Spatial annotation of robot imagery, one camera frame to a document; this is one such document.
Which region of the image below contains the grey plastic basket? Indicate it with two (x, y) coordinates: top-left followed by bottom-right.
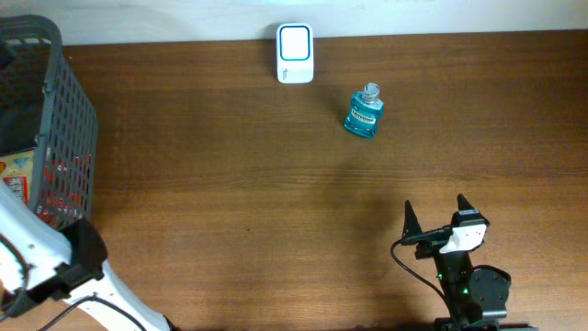
(1, 15), (98, 219)

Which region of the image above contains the white barcode scanner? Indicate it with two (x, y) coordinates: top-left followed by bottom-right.
(276, 23), (314, 85)

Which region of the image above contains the red snack packet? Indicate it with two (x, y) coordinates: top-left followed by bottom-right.
(34, 152), (93, 229)

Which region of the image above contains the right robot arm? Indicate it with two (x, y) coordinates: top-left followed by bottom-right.
(390, 194), (534, 330)

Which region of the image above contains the blue mouthwash bottle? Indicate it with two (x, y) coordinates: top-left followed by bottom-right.
(344, 83), (384, 140)

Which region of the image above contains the yellow snack bag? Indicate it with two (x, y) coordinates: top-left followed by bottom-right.
(1, 150), (34, 205)

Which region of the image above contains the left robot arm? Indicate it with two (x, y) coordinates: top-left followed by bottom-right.
(1, 184), (177, 330)

